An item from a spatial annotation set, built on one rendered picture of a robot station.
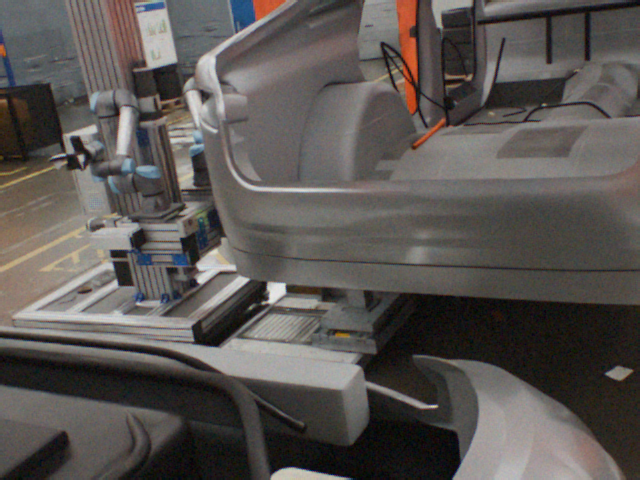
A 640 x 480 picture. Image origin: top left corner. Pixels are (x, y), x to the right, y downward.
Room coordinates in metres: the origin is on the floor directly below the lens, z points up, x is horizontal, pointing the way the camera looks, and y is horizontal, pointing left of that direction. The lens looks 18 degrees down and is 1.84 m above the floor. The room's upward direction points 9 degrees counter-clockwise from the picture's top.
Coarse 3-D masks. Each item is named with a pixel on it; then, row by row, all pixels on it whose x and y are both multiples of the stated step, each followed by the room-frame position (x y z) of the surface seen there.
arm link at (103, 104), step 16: (96, 96) 4.07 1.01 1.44; (112, 96) 4.04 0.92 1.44; (96, 112) 4.07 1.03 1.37; (112, 112) 4.05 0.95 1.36; (112, 128) 4.06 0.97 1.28; (112, 144) 4.06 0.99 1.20; (112, 160) 4.07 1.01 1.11; (112, 176) 4.07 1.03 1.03; (128, 176) 4.05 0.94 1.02; (128, 192) 4.06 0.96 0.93
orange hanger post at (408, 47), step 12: (396, 0) 6.10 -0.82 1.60; (408, 0) 6.05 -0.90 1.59; (408, 12) 6.05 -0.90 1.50; (408, 24) 6.06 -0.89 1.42; (408, 36) 6.07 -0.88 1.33; (408, 48) 6.07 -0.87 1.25; (408, 60) 6.07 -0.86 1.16; (408, 84) 6.09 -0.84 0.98; (408, 96) 6.09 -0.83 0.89; (408, 108) 6.10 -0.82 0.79
